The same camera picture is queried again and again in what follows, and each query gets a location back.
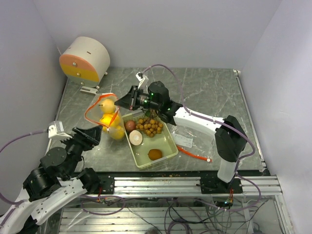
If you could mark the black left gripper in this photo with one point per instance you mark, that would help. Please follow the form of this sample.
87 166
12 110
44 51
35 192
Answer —
87 137

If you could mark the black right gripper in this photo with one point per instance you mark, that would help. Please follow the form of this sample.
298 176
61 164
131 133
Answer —
127 101

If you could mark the pale cream pear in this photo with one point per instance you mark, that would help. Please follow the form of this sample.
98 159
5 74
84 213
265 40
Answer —
107 106

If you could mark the yellow pear top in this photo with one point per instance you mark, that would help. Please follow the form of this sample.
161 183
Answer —
110 120

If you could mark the yellow pear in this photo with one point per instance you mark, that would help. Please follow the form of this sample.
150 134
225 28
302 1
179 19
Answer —
110 120
116 133

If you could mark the clear bag orange zipper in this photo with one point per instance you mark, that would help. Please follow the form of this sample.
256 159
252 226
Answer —
93 113

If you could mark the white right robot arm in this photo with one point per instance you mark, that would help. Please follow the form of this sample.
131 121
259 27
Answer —
229 136

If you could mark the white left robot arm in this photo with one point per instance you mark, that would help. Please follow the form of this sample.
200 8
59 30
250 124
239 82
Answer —
53 184

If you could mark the purple passion fruit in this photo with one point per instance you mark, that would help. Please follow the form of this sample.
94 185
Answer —
130 125

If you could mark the brown longan bunch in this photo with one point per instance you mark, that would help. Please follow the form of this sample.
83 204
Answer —
150 124

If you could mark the white halved mangosteen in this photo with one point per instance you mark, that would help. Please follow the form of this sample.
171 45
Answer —
135 137

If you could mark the pale green plastic basket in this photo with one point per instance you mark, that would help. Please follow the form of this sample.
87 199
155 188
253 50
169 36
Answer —
163 142

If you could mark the brown kiwi fruit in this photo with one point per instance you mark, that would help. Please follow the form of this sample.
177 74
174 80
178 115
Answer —
155 154

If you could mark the round white drawer cabinet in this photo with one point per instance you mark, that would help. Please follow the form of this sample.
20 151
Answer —
85 61

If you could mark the white corner clip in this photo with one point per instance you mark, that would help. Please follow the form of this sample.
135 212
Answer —
237 73

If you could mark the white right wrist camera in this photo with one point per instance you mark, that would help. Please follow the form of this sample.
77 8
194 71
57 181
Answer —
143 80

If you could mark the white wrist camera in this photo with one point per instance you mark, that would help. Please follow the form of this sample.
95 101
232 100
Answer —
56 131
143 80

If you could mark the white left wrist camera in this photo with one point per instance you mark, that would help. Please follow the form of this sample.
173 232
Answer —
56 131

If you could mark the small white metal bracket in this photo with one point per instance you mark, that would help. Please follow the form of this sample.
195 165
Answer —
88 90

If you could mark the aluminium extrusion frame rail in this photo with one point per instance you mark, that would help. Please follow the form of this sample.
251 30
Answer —
189 187

